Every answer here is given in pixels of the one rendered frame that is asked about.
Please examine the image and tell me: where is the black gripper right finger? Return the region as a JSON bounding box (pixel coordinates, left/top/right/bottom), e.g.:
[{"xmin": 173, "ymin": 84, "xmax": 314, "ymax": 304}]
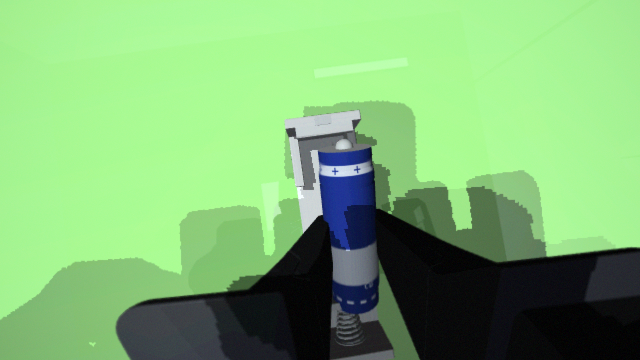
[{"xmin": 375, "ymin": 209, "xmax": 640, "ymax": 360}]

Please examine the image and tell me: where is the blue and silver battery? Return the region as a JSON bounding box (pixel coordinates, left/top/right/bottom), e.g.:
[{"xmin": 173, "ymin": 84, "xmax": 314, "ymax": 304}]
[{"xmin": 318, "ymin": 139, "xmax": 380, "ymax": 314}]

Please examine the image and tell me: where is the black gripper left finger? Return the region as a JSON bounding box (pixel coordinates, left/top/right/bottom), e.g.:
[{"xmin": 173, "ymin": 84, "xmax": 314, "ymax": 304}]
[{"xmin": 115, "ymin": 215, "xmax": 333, "ymax": 360}]

